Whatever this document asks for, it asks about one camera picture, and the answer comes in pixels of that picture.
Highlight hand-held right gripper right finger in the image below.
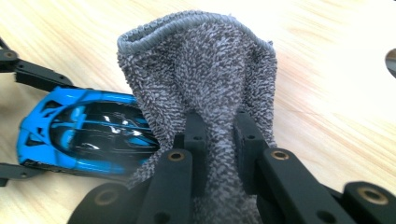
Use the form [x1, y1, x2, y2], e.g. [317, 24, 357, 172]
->
[233, 111, 356, 224]

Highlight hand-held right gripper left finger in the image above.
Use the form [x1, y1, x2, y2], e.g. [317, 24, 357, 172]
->
[136, 111, 208, 224]

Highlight blue toy car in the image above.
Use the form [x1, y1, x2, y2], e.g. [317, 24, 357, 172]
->
[17, 86, 162, 182]

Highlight grey terry towel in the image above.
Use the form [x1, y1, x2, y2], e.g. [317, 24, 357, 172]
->
[116, 9, 278, 224]

